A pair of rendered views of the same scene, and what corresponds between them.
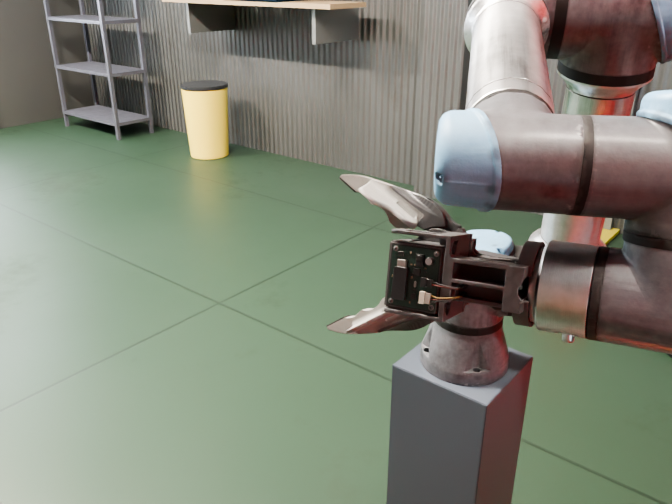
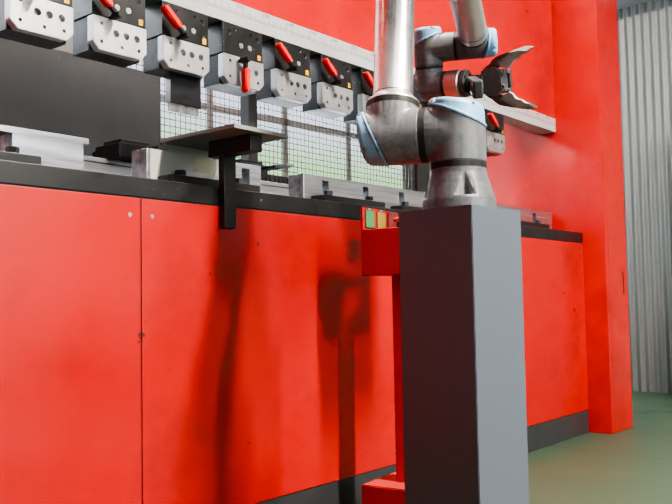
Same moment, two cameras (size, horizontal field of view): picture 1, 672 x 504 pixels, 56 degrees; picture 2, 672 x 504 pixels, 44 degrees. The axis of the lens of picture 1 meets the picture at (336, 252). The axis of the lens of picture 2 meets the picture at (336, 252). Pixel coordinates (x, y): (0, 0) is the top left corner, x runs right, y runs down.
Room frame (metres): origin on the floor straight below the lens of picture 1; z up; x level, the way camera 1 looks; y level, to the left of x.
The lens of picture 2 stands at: (2.65, -0.36, 0.60)
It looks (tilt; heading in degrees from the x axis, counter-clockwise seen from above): 3 degrees up; 184
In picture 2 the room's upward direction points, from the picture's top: 1 degrees counter-clockwise
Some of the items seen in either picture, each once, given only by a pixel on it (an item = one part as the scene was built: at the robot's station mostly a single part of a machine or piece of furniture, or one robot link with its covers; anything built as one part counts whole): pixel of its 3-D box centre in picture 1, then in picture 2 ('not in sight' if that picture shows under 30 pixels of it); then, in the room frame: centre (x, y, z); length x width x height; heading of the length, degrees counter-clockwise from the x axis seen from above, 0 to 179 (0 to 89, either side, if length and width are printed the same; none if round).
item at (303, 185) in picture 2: not in sight; (447, 210); (-0.45, -0.16, 0.92); 1.68 x 0.06 x 0.10; 145
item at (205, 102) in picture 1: (207, 120); not in sight; (5.09, 1.04, 0.29); 0.38 x 0.36 x 0.58; 141
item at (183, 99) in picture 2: not in sight; (183, 95); (0.58, -0.89, 1.13); 0.10 x 0.02 x 0.10; 145
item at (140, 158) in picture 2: not in sight; (200, 177); (0.53, -0.86, 0.92); 0.39 x 0.06 x 0.10; 145
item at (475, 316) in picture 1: (476, 275); (453, 131); (0.93, -0.23, 0.94); 0.13 x 0.12 x 0.14; 78
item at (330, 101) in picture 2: not in sight; (327, 87); (0.11, -0.56, 1.26); 0.15 x 0.09 x 0.17; 145
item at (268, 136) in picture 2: not in sight; (223, 138); (0.66, -0.77, 1.00); 0.26 x 0.18 x 0.01; 55
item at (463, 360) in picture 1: (465, 335); (458, 187); (0.93, -0.22, 0.82); 0.15 x 0.15 x 0.10
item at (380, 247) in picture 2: not in sight; (405, 241); (0.43, -0.33, 0.75); 0.20 x 0.16 x 0.18; 152
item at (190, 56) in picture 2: not in sight; (175, 43); (0.60, -0.90, 1.26); 0.15 x 0.09 x 0.17; 145
